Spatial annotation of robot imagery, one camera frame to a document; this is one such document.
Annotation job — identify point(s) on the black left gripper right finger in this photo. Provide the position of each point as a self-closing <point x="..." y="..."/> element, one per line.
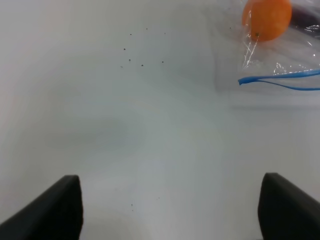
<point x="285" y="212"/>

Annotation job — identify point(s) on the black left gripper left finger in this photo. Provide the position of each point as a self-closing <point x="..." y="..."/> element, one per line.
<point x="56" y="214"/>

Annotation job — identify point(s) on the clear zip bag blue seal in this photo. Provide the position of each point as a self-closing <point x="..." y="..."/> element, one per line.
<point x="292" y="60"/>

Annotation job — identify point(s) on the orange fruit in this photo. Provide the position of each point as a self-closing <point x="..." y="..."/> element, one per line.
<point x="266" y="19"/>

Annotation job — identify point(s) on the dark purple eggplant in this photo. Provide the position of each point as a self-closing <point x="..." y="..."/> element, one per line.
<point x="305" y="16"/>

